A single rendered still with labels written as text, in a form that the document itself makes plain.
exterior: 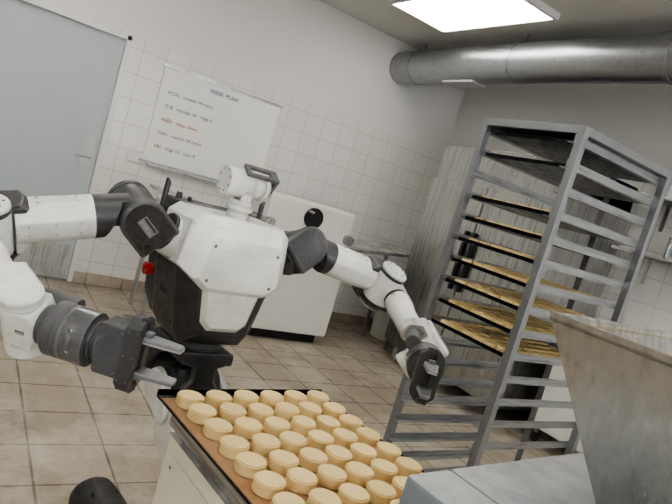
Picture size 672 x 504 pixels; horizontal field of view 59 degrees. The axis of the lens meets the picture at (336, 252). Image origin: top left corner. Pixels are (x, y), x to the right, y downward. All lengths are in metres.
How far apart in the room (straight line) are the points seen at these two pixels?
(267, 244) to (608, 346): 1.00
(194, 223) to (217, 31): 4.30
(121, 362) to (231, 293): 0.45
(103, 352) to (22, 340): 0.13
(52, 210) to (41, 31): 4.05
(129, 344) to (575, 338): 0.67
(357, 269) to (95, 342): 0.82
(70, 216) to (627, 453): 1.04
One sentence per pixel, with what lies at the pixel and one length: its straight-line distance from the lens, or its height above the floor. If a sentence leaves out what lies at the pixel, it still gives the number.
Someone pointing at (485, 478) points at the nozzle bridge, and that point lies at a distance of 0.51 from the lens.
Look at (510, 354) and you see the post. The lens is 2.24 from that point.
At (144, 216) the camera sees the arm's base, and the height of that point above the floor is 1.20.
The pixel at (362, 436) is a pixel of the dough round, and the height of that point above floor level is 0.92.
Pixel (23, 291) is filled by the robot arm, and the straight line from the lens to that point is 1.02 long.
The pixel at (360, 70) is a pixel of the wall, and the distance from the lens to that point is 6.14.
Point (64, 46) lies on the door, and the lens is 5.25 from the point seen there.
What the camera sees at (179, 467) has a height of 0.81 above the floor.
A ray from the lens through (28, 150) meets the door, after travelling 5.24.
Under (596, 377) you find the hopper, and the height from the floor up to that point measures 1.29.
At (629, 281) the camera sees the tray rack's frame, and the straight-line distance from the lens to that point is 2.73.
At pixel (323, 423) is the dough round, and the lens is 1.20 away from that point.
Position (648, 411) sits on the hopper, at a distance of 0.47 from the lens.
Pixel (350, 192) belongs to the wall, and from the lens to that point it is 6.18.
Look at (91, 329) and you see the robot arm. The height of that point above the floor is 1.05.
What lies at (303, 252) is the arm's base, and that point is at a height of 1.19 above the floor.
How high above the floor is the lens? 1.36
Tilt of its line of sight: 6 degrees down
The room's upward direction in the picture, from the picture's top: 17 degrees clockwise
